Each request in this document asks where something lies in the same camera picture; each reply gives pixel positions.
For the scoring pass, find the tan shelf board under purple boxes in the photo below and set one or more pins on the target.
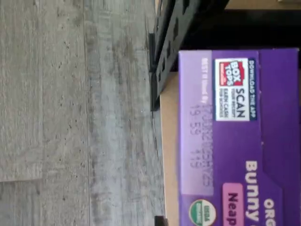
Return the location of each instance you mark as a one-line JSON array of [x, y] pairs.
[[169, 153]]

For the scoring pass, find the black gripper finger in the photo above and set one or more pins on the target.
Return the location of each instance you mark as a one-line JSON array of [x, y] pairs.
[[161, 221]]

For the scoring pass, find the black perforated shelf post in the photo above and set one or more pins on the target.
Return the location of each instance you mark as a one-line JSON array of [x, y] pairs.
[[169, 58]]

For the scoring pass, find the purple box pink patch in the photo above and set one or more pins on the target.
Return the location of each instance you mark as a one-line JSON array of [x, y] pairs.
[[270, 117]]

